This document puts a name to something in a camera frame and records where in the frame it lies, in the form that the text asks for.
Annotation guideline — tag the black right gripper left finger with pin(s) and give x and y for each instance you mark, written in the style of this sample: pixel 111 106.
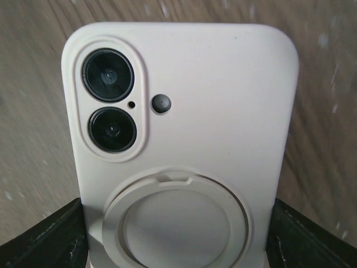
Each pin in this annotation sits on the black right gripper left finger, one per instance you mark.
pixel 60 240

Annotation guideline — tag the beige phone case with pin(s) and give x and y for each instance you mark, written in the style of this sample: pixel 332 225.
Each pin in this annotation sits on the beige phone case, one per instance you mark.
pixel 201 193

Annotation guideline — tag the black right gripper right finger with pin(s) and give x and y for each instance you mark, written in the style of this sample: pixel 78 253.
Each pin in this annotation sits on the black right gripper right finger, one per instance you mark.
pixel 296 241

